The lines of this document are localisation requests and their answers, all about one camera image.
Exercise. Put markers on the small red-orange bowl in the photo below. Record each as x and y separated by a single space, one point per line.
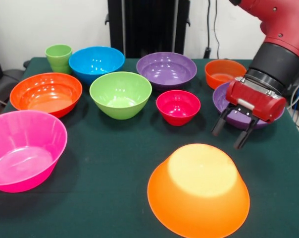
221 74

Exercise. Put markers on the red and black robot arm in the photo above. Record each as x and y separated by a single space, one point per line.
278 37

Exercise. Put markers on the blue bowl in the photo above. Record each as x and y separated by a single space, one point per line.
95 62

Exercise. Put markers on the green bowl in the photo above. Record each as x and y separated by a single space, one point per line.
119 94

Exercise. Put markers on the purple bowl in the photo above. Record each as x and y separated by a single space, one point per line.
164 69
218 99

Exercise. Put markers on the dark green tablecloth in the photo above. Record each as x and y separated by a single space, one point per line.
102 198

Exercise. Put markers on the large red-orange bowl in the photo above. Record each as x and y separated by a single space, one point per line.
45 94

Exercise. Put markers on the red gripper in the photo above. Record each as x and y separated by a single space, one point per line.
258 101

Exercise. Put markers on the green cup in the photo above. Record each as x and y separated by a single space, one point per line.
58 58

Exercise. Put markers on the pink bowl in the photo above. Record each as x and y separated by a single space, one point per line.
23 148

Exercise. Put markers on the small crimson bowl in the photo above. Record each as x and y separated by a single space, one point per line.
178 106

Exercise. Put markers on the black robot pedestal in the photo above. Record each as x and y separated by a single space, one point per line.
149 29

